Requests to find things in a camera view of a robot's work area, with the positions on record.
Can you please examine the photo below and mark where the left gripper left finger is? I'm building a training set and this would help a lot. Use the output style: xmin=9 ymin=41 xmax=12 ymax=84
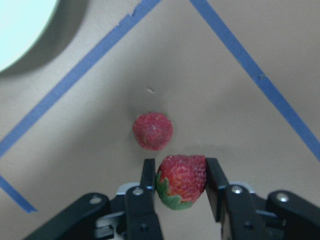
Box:
xmin=140 ymin=158 xmax=156 ymax=193

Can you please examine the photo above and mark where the red strawberry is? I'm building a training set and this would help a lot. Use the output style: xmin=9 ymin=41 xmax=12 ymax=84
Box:
xmin=132 ymin=112 xmax=174 ymax=151
xmin=156 ymin=155 xmax=207 ymax=211

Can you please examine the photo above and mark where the pale green plate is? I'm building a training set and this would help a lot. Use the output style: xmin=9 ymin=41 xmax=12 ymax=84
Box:
xmin=0 ymin=0 xmax=89 ymax=76

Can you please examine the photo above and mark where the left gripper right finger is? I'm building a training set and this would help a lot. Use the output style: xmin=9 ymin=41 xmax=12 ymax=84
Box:
xmin=205 ymin=158 xmax=229 ymax=223

